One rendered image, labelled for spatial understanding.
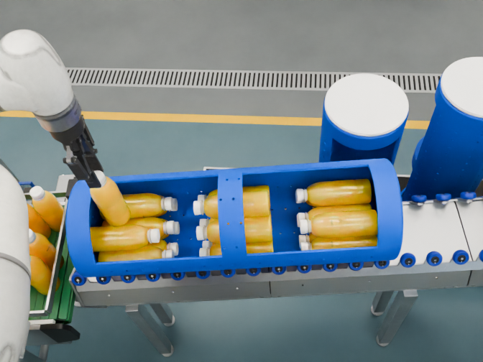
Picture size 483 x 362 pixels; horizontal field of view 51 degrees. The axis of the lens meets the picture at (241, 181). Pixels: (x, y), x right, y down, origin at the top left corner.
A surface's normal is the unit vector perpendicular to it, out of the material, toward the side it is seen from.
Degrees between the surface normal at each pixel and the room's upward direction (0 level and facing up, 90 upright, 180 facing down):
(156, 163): 0
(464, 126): 90
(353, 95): 0
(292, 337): 0
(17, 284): 76
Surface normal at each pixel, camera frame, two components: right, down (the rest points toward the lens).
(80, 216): -0.07, -0.27
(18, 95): 0.04, 0.79
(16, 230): 0.79, -0.59
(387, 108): -0.08, -0.54
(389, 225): -0.04, 0.23
